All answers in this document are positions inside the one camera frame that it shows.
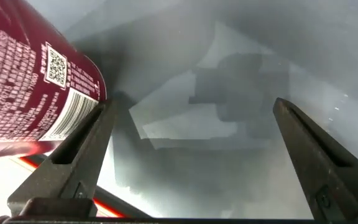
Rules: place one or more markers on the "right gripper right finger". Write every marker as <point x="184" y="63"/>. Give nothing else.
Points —
<point x="322" y="174"/>

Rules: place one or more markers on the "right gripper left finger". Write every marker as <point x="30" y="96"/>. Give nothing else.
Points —
<point x="87" y="161"/>

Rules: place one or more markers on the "dark red drink can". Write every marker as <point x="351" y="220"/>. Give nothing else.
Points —
<point x="20" y="84"/>

